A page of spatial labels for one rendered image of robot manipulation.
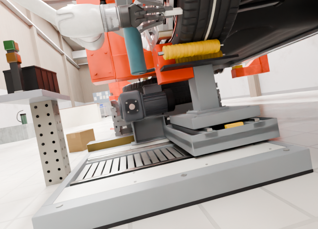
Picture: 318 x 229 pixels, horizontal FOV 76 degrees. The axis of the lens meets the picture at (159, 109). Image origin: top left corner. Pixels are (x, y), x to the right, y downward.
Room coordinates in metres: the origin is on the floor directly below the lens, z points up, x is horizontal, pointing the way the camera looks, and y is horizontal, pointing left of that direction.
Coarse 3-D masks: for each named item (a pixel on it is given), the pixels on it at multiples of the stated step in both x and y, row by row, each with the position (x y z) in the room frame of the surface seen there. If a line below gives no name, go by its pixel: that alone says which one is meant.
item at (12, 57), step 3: (6, 54) 0.81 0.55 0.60; (9, 54) 0.81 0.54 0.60; (12, 54) 0.81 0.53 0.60; (15, 54) 0.81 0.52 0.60; (18, 54) 0.83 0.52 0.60; (6, 57) 0.81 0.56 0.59; (9, 57) 0.81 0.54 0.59; (12, 57) 0.81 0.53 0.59; (15, 57) 0.81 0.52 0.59; (18, 57) 0.83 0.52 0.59; (9, 60) 0.81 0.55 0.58; (12, 60) 0.81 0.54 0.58; (15, 60) 0.81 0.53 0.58; (18, 60) 0.82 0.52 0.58
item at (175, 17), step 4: (164, 0) 1.06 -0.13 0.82; (176, 0) 0.98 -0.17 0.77; (164, 4) 1.07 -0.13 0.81; (176, 4) 1.01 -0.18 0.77; (176, 16) 0.93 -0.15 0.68; (164, 20) 1.12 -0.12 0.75; (176, 20) 0.86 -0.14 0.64; (164, 24) 1.14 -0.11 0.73; (176, 24) 0.88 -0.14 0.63; (172, 36) 0.96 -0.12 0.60
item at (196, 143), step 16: (176, 128) 1.15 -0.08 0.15; (208, 128) 0.76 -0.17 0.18; (224, 128) 0.89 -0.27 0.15; (240, 128) 0.76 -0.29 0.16; (256, 128) 0.77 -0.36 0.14; (272, 128) 0.78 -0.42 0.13; (192, 144) 0.73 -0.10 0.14; (208, 144) 0.74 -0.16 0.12; (224, 144) 0.75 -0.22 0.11; (240, 144) 0.76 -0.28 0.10
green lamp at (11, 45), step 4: (8, 40) 0.81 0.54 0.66; (12, 40) 0.81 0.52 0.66; (4, 44) 0.81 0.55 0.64; (8, 44) 0.81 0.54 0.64; (12, 44) 0.81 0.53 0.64; (16, 44) 0.83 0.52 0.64; (4, 48) 0.81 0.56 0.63; (8, 48) 0.81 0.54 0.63; (12, 48) 0.81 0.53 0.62; (16, 48) 0.82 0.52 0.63
